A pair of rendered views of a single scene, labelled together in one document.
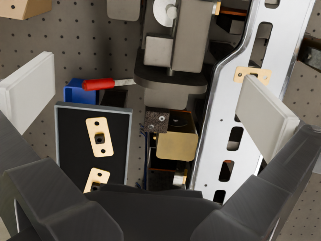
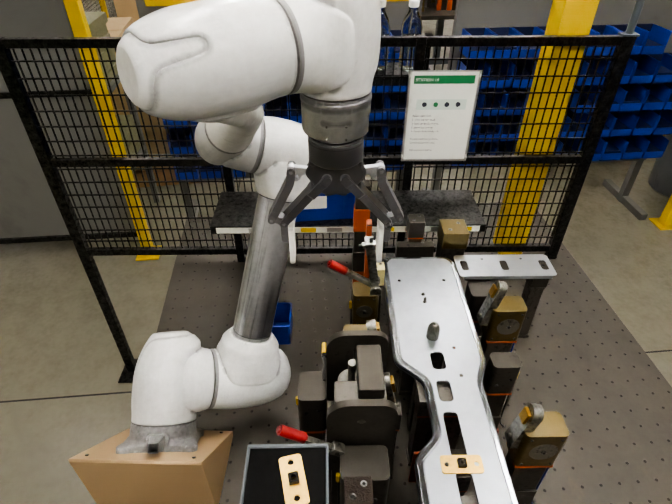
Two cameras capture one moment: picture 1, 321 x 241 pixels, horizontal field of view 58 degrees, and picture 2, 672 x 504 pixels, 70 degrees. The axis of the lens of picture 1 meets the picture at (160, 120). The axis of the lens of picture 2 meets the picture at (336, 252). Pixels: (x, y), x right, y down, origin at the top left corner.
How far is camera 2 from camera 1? 0.73 m
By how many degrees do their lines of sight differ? 78
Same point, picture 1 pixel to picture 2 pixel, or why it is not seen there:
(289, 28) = (474, 414)
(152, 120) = (353, 487)
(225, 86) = (436, 480)
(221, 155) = not seen: outside the picture
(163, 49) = (350, 388)
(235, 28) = not seen: hidden behind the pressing
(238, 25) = not seen: hidden behind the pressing
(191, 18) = (366, 354)
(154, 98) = (351, 469)
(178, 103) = (380, 472)
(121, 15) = (310, 397)
